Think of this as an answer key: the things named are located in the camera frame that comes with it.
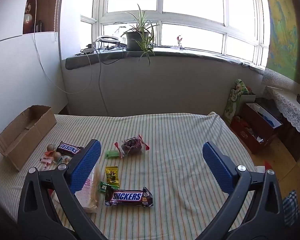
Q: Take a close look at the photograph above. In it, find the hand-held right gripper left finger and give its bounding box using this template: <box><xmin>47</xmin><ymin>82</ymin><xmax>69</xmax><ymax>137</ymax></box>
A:
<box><xmin>17</xmin><ymin>139</ymin><xmax>108</xmax><ymax>240</ymax></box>

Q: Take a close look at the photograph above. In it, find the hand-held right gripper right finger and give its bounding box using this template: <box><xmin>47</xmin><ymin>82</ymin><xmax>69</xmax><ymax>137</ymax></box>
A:
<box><xmin>202</xmin><ymin>141</ymin><xmax>285</xmax><ymax>240</ymax></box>

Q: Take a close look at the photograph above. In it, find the yellow snack packet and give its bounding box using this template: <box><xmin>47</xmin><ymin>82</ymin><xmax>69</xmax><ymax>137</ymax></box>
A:
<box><xmin>105</xmin><ymin>166</ymin><xmax>120</xmax><ymax>189</ymax></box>

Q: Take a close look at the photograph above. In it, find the small dark green candy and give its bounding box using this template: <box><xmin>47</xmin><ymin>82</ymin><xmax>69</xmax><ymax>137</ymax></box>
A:
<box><xmin>98</xmin><ymin>181</ymin><xmax>113</xmax><ymax>194</ymax></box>

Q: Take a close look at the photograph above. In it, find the bread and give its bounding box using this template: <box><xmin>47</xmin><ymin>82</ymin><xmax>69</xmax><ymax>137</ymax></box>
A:
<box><xmin>51</xmin><ymin>165</ymin><xmax>102</xmax><ymax>213</ymax></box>

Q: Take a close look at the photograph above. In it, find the brown pastry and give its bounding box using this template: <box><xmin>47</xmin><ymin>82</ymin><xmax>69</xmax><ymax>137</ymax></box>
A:
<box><xmin>114</xmin><ymin>134</ymin><xmax>150</xmax><ymax>158</ymax></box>

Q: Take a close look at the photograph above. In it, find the brown chocolate bar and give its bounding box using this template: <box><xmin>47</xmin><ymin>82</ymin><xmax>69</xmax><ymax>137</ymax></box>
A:
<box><xmin>56</xmin><ymin>141</ymin><xmax>83</xmax><ymax>155</ymax></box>
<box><xmin>104</xmin><ymin>187</ymin><xmax>154</xmax><ymax>207</ymax></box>

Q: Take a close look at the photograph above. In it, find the red cardboard box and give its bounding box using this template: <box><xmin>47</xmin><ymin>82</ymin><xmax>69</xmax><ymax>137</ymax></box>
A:
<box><xmin>230</xmin><ymin>116</ymin><xmax>265</xmax><ymax>154</ymax></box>

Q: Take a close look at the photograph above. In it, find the dark red open box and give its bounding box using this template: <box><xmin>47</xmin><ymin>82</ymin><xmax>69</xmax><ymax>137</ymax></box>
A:
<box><xmin>240</xmin><ymin>101</ymin><xmax>283</xmax><ymax>145</ymax></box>

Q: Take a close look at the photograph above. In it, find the green paper bag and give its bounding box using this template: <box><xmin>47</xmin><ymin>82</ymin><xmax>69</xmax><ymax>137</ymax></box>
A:
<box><xmin>224</xmin><ymin>79</ymin><xmax>257</xmax><ymax>123</ymax></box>

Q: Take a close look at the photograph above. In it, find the blue checked cloth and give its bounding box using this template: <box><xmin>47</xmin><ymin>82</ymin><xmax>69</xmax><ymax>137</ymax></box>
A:
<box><xmin>282</xmin><ymin>190</ymin><xmax>300</xmax><ymax>227</ymax></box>

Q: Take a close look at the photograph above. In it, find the white lace cloth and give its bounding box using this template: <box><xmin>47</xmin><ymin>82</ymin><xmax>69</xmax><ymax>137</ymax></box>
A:
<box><xmin>261</xmin><ymin>69</ymin><xmax>300</xmax><ymax>159</ymax></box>

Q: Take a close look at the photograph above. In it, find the grey windowsill cloth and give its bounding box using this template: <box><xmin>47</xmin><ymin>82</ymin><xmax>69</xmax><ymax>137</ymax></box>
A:
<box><xmin>65</xmin><ymin>49</ymin><xmax>265</xmax><ymax>75</ymax></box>

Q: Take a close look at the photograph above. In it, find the white power strip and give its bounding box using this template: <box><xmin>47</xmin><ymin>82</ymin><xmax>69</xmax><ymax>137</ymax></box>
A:
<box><xmin>82</xmin><ymin>44</ymin><xmax>98</xmax><ymax>54</ymax></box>

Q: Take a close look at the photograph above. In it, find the white round device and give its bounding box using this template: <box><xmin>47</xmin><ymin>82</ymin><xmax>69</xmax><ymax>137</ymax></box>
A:
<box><xmin>96</xmin><ymin>35</ymin><xmax>120</xmax><ymax>48</ymax></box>

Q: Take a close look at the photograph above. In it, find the small red white figurine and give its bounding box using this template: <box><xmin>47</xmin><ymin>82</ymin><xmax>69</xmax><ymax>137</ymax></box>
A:
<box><xmin>172</xmin><ymin>35</ymin><xmax>185</xmax><ymax>50</ymax></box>

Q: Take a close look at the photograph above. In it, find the potted spider plant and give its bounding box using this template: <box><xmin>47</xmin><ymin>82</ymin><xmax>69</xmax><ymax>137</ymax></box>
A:
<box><xmin>114</xmin><ymin>4</ymin><xmax>158</xmax><ymax>67</ymax></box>

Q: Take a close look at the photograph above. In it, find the red white shelf ornament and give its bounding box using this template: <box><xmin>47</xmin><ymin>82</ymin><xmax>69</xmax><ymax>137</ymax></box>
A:
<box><xmin>24</xmin><ymin>0</ymin><xmax>37</xmax><ymax>25</ymax></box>

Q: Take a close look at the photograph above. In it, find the grey cable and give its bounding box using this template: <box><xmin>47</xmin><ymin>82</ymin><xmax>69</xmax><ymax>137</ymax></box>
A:
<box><xmin>96</xmin><ymin>47</ymin><xmax>110</xmax><ymax>117</ymax></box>

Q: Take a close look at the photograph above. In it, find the black cable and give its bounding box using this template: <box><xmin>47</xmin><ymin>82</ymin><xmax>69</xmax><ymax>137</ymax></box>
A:
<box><xmin>75</xmin><ymin>44</ymin><xmax>128</xmax><ymax>65</ymax></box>

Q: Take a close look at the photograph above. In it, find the white cable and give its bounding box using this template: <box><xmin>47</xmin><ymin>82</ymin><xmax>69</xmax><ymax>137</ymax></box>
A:
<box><xmin>33</xmin><ymin>0</ymin><xmax>100</xmax><ymax>94</ymax></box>

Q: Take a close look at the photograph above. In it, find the wall map poster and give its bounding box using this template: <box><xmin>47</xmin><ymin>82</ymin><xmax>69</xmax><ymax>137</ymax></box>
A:
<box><xmin>265</xmin><ymin>0</ymin><xmax>300</xmax><ymax>85</ymax></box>

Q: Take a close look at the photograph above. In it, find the white window frame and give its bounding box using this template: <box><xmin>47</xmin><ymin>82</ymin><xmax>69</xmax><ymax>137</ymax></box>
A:
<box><xmin>80</xmin><ymin>0</ymin><xmax>270</xmax><ymax>68</ymax></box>

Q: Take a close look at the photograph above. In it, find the white beaded cord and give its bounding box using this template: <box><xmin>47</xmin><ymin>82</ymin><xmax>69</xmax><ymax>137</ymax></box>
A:
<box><xmin>54</xmin><ymin>0</ymin><xmax>65</xmax><ymax>40</ymax></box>

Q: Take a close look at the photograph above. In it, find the wooden wall shelf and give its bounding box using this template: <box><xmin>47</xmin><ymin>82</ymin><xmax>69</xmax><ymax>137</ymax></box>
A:
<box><xmin>22</xmin><ymin>0</ymin><xmax>65</xmax><ymax>34</ymax></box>

